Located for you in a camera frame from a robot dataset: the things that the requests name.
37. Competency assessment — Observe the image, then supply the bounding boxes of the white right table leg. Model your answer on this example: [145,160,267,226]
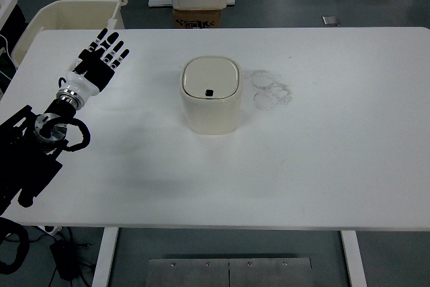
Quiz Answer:
[341,231,368,287]

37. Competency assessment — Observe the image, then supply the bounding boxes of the white left table leg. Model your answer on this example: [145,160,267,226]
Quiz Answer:
[91,227,119,287]

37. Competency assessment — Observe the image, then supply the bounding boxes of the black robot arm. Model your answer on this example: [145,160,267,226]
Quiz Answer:
[1,28,130,212]

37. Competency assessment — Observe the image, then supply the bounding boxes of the black power adapter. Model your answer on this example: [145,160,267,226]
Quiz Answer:
[50,240,81,281]

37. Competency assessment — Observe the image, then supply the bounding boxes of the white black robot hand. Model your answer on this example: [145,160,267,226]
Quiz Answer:
[64,28,130,101]

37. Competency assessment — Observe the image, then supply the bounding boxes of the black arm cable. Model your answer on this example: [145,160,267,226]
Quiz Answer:
[0,216,30,275]

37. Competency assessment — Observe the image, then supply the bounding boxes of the white table leg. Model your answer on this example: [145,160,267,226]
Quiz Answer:
[91,227,119,287]
[341,231,368,287]

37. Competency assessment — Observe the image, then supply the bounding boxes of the cream desktop trash can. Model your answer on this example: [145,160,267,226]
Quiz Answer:
[180,56,243,135]

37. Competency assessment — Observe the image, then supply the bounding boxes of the brown cardboard box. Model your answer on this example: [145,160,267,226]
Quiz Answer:
[173,9,222,29]

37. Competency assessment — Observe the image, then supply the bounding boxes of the metal floor outlet plate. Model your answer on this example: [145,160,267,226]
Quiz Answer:
[322,15,341,27]

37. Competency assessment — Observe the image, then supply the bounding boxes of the cream plastic bin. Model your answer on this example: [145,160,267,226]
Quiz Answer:
[11,0,128,67]

